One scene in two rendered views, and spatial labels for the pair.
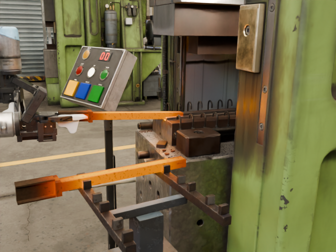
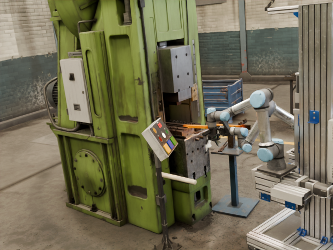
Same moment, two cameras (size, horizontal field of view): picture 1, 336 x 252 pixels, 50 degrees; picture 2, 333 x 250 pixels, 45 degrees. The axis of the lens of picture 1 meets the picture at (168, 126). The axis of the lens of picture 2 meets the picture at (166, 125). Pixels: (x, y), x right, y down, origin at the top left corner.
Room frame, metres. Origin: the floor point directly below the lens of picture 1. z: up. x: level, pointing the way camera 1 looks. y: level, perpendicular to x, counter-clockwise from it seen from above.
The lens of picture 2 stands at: (3.10, 3.22, 2.05)
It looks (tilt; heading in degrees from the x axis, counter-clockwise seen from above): 15 degrees down; 243
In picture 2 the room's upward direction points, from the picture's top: 6 degrees counter-clockwise
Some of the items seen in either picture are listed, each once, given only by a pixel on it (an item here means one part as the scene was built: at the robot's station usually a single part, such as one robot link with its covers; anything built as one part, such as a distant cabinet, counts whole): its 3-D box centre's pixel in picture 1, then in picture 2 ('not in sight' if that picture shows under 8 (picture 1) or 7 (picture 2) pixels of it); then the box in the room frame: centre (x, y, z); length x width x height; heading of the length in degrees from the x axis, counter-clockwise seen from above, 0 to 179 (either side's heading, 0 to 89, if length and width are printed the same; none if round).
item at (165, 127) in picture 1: (214, 121); (171, 129); (1.30, -0.17, 0.96); 0.42 x 0.20 x 0.09; 111
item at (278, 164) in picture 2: not in sight; (276, 160); (1.02, 1.00, 0.87); 0.15 x 0.15 x 0.10
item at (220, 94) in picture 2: not in sight; (209, 99); (-1.28, -3.32, 0.36); 1.20 x 0.80 x 0.72; 123
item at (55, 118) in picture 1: (57, 118); not in sight; (1.05, 0.34, 1.02); 0.09 x 0.05 x 0.02; 108
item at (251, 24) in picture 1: (249, 38); (194, 92); (0.98, -0.21, 1.27); 0.09 x 0.02 x 0.17; 21
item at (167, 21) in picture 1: (219, 21); (168, 93); (1.30, -0.17, 1.32); 0.42 x 0.20 x 0.10; 111
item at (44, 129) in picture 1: (36, 125); (225, 131); (1.05, 0.40, 1.00); 0.12 x 0.08 x 0.09; 111
